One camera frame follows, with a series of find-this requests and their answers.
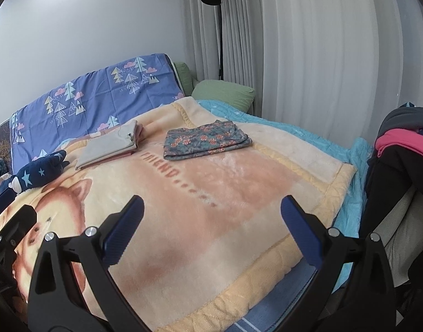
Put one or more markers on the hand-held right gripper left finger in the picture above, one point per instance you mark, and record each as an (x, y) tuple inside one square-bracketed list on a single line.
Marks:
[(125, 230)]

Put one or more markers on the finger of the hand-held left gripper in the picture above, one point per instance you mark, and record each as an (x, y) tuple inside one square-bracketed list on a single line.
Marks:
[(23, 218), (2, 205)]

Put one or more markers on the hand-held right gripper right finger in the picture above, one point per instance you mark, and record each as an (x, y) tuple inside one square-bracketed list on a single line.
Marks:
[(299, 231)]

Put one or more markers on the teal floral shirt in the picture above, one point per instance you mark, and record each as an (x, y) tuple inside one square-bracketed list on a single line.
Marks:
[(204, 140)]

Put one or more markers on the pile of clothes on chair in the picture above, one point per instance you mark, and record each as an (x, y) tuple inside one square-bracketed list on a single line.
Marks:
[(384, 179)]

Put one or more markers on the navy star fleece garment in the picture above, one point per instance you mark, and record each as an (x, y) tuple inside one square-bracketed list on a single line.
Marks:
[(42, 171)]

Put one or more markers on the dark printed headboard cover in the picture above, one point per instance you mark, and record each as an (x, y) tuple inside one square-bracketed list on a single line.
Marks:
[(0, 145)]

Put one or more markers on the blue denim-look bed sheet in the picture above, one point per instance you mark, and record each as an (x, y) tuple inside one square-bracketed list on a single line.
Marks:
[(267, 301)]

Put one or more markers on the cream printed fleece blanket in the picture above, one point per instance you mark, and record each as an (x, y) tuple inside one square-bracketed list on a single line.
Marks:
[(232, 186)]

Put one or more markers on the folded beige garment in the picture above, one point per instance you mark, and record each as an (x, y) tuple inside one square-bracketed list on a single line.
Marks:
[(104, 148)]

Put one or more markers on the folded pink garment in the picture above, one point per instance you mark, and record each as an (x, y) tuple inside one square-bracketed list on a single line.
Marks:
[(140, 135)]

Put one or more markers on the light blue quilt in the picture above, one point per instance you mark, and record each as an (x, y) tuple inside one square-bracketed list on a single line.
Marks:
[(301, 131)]

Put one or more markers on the beige chair seat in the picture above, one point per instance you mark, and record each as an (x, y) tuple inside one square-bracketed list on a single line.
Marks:
[(401, 231)]

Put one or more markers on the blue tree-print pillow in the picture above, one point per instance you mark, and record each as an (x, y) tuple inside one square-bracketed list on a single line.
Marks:
[(94, 90)]

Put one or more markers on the grey hoodie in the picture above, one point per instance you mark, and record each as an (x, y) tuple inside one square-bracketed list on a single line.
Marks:
[(405, 119)]

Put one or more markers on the green pillow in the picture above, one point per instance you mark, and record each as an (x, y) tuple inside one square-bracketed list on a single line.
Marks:
[(225, 93)]

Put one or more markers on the green cushion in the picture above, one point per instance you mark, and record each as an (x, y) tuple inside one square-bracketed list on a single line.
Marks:
[(185, 76)]

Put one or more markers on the white curtain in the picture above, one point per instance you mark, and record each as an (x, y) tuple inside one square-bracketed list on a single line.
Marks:
[(318, 41)]

